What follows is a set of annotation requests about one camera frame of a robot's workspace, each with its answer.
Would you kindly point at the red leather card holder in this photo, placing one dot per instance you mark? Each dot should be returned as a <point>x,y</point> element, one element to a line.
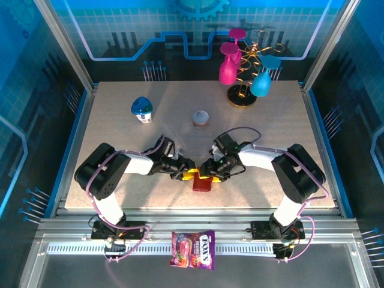
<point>202,184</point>

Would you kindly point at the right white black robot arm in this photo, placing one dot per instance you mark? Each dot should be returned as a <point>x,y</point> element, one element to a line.
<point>300,174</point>

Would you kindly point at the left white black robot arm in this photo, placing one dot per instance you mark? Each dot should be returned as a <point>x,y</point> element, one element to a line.
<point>99,174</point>

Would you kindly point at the small pull-tab tin can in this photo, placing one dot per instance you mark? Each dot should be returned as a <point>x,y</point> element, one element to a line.
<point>201,117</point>

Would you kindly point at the white bottle with blue cap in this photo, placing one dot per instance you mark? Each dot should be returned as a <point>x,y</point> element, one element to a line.
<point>141,106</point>

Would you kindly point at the purple Fox's candy bag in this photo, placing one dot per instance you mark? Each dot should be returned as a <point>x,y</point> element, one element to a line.
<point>192,249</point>

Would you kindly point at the teal stemmed glass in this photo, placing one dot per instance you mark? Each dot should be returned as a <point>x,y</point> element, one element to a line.
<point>260,85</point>

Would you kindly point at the pink stemmed glass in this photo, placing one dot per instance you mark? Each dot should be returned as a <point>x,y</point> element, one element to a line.
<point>227,73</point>
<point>238,33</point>

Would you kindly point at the small black connector box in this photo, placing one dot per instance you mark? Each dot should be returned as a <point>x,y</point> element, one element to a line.
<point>283,251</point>
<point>115,248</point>

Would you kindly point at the aluminium front frame rail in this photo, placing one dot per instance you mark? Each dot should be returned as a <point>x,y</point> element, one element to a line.
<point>192,219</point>

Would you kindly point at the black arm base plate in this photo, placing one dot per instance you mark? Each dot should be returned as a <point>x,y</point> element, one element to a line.
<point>259,231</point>
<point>135,232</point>

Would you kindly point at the aluminium table side rail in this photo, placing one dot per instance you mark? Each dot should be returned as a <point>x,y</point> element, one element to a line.
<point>313,120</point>
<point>82,120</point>

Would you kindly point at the aluminium frame post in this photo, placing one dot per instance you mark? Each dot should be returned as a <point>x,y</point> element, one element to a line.
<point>66,45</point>
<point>330,45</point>

